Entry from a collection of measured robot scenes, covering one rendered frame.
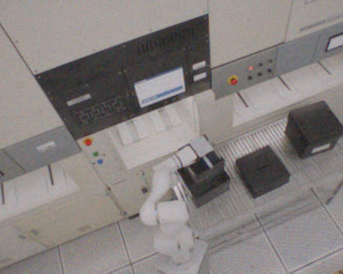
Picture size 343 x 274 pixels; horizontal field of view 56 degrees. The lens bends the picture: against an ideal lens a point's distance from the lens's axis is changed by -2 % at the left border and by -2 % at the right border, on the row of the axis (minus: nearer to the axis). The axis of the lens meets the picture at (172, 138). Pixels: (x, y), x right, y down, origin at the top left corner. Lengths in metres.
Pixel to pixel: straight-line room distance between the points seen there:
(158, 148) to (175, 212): 1.05
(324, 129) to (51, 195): 1.99
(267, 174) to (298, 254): 0.98
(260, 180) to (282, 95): 0.77
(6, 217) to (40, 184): 0.32
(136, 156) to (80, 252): 1.20
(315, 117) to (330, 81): 0.54
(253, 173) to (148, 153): 0.78
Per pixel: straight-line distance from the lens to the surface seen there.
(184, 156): 1.95
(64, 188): 2.56
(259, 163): 2.41
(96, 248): 3.24
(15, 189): 2.74
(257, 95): 2.76
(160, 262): 2.28
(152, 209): 1.52
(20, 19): 1.48
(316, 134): 2.44
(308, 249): 3.16
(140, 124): 2.60
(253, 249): 3.08
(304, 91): 2.84
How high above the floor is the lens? 2.96
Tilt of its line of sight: 56 degrees down
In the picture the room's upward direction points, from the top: 12 degrees counter-clockwise
